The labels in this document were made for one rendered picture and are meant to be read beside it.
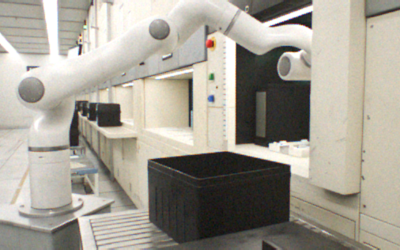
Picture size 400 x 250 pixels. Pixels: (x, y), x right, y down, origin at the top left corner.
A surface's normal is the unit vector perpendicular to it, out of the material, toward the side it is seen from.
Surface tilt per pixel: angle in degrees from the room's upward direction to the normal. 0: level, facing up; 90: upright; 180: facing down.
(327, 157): 90
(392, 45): 90
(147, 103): 90
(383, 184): 90
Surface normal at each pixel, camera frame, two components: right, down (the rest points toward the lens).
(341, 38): -0.92, 0.04
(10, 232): -0.37, 0.08
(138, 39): -0.56, 0.32
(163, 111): 0.39, 0.07
